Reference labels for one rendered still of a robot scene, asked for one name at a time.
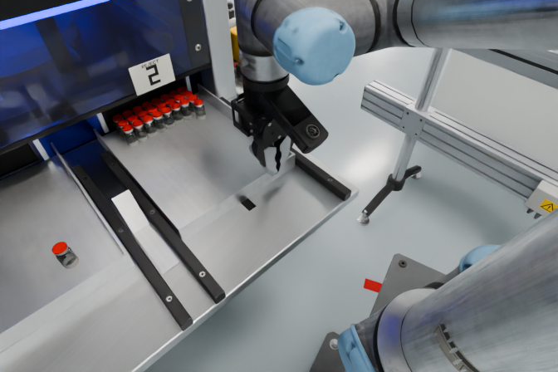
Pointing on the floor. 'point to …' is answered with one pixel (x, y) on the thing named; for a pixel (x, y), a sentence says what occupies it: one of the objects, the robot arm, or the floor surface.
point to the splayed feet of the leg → (387, 193)
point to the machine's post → (216, 26)
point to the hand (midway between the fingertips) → (276, 172)
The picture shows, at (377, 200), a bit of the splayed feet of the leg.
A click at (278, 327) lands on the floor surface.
